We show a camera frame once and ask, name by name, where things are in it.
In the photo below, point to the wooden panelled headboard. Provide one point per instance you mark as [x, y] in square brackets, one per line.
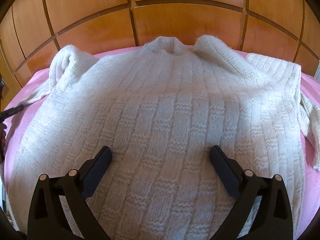
[33, 31]

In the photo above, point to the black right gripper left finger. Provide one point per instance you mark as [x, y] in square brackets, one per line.
[47, 219]

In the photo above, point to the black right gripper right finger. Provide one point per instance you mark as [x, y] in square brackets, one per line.
[274, 217]

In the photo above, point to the pink quilted bedspread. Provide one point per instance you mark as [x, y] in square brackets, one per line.
[17, 125]

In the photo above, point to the white knitted sweater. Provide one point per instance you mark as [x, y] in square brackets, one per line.
[160, 108]

